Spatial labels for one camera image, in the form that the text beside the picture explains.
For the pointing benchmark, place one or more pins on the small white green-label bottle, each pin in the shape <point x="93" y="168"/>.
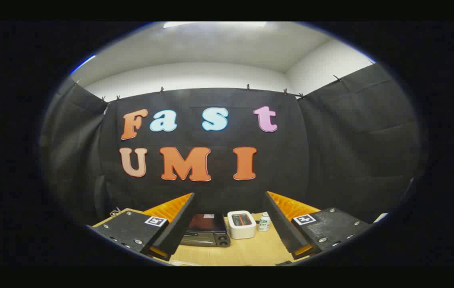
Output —
<point x="264" y="224"/>

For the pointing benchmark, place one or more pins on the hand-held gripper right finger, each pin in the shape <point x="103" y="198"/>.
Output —
<point x="281" y="224"/>

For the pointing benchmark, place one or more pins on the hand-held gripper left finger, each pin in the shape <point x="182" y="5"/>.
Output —
<point x="179" y="224"/>

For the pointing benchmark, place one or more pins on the black toaster oven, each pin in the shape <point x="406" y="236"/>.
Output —
<point x="207" y="224"/>

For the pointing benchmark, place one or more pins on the ceiling light panel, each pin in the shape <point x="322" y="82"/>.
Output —
<point x="211" y="24"/>

